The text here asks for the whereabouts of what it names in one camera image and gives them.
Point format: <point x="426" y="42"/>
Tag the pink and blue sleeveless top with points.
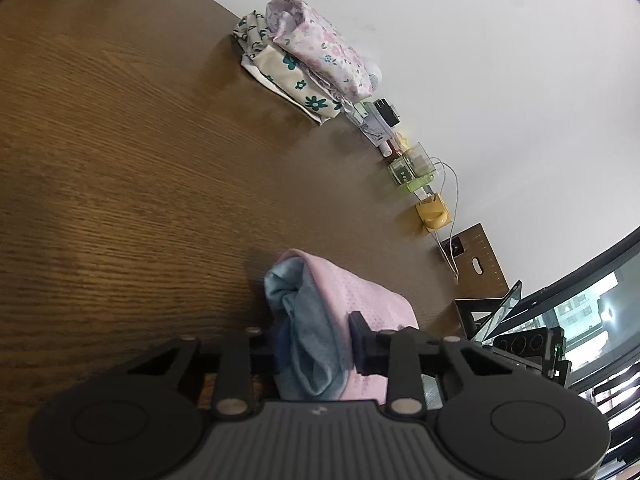
<point x="370" y="300"/>

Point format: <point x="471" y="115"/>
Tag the small green box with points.
<point x="357" y="112"/>

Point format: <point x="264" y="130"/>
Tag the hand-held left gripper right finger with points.
<point x="356" y="340"/>

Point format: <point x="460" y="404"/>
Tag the dark framed window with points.
<point x="590" y="310"/>

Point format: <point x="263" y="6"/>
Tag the brown ruler board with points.
<point x="482" y="260"/>

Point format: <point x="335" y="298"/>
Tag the black stand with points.
<point x="480" y="315"/>

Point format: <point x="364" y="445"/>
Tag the printed tin box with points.
<point x="377" y="130"/>

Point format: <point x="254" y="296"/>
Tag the white robot speaker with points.
<point x="374" y="79"/>

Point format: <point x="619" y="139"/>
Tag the yellow mug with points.
<point x="432" y="212"/>

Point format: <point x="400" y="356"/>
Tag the black charger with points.
<point x="387" y="112"/>

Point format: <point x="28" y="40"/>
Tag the folded cream floral cloth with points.
<point x="290" y="75"/>

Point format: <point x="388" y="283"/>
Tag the small black adapter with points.
<point x="454" y="248"/>

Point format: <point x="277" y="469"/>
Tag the folded pink floral cloth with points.
<point x="325" y="50"/>

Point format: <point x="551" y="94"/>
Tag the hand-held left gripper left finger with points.
<point x="260" y="347"/>

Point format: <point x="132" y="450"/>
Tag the glass cup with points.
<point x="412" y="162"/>

